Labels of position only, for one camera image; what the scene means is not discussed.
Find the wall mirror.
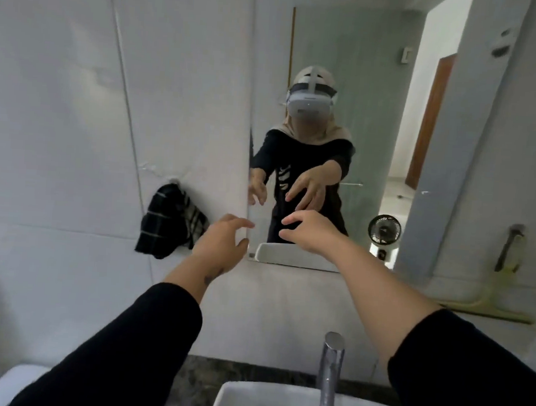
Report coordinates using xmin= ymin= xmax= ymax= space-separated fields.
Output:
xmin=235 ymin=0 xmax=475 ymax=282

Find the white wall fixture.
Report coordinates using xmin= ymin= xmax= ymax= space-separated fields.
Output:
xmin=488 ymin=26 xmax=519 ymax=61

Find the person's left hand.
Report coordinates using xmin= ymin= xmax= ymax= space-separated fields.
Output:
xmin=190 ymin=211 xmax=256 ymax=279

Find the chrome faucet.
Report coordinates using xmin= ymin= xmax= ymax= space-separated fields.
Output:
xmin=315 ymin=331 xmax=347 ymax=406

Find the person's right hand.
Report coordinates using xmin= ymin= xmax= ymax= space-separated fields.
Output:
xmin=277 ymin=208 xmax=345 ymax=257

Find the green window squeegee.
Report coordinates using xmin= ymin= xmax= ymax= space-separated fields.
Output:
xmin=438 ymin=219 xmax=536 ymax=325

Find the small white fan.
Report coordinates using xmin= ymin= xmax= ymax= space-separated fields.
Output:
xmin=365 ymin=213 xmax=404 ymax=266

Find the person's right forearm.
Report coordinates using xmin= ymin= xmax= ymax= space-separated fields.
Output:
xmin=316 ymin=234 xmax=536 ymax=406

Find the person's left forearm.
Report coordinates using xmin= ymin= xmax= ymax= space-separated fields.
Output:
xmin=8 ymin=237 xmax=224 ymax=406

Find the black striped cloth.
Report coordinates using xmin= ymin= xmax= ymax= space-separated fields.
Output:
xmin=134 ymin=181 xmax=213 ymax=264

